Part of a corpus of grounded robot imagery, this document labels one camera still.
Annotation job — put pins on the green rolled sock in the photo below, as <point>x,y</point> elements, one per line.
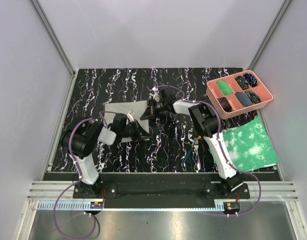
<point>224,88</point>

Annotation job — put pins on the dark brown patterned sock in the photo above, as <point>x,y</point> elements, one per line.
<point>225,104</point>

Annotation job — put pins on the black marbled table mat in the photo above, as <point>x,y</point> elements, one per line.
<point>172,134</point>

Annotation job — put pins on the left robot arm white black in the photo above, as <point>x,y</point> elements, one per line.
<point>84,133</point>

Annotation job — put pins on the silver fork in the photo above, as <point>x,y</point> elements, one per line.
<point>196,149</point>

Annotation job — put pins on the green white tie-dye cloth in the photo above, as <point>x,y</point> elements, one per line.
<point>249,146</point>

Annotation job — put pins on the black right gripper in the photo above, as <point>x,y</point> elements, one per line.
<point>149,113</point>

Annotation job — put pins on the blue green patterned sock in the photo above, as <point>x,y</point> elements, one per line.
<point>254,98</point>

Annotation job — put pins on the aluminium frame post left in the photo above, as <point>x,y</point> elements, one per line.
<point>52,35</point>

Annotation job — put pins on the aluminium frame post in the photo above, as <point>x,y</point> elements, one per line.
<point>52,35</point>
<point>270,32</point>

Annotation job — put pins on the grey blue rolled sock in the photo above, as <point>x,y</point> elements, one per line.
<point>243,99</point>

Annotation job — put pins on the yellow blue patterned sock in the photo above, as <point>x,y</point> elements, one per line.
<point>242,82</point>

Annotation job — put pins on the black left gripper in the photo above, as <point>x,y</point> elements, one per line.
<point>139,129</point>

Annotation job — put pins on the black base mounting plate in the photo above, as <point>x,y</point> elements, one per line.
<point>163,202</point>

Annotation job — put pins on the grey cloth napkin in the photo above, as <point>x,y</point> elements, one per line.
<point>133,110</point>

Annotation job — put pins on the dark blue patterned sock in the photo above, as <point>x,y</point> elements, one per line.
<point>252,80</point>

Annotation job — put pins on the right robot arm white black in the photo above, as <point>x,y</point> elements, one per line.
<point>207,124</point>

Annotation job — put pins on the pink divided tray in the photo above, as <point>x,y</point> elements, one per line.
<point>214,94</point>

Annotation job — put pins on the aluminium frame post right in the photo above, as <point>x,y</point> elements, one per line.
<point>270,32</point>

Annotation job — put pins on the aluminium front rail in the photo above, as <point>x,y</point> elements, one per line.
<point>270,190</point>

